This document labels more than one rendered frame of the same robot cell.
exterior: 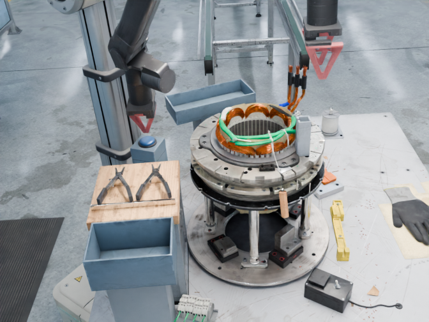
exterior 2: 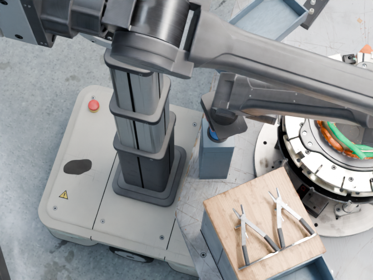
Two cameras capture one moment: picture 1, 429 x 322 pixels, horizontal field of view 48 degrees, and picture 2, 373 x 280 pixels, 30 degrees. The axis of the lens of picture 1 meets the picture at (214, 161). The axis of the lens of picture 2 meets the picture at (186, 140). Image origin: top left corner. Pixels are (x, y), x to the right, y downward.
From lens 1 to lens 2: 1.09 m
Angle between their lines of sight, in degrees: 38
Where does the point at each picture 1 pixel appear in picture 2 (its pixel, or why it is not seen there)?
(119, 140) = (152, 108)
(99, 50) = not seen: hidden behind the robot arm
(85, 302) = (90, 222)
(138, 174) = (253, 201)
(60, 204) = not seen: outside the picture
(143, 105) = (233, 121)
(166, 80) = not seen: hidden behind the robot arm
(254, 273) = (351, 220)
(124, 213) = (273, 263)
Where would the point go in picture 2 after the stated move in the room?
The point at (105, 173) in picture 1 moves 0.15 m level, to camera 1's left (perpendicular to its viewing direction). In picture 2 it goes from (216, 211) to (150, 239)
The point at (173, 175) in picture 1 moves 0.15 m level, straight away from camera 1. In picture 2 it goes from (291, 193) to (253, 134)
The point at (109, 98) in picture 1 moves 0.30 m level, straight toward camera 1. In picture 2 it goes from (148, 84) to (233, 192)
